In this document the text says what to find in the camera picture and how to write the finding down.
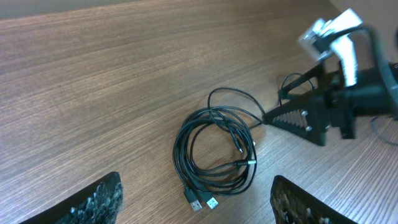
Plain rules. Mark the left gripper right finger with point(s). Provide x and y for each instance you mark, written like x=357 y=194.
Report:
x=293 y=205

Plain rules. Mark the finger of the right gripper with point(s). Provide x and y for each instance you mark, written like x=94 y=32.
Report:
x=316 y=71
x=303 y=116

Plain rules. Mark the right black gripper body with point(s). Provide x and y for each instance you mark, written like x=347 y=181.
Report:
x=331 y=108

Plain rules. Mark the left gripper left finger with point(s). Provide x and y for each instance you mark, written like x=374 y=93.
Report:
x=98 y=203

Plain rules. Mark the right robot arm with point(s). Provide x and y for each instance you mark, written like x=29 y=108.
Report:
x=376 y=90

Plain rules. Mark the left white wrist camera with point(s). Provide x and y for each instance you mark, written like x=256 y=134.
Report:
x=319 y=43

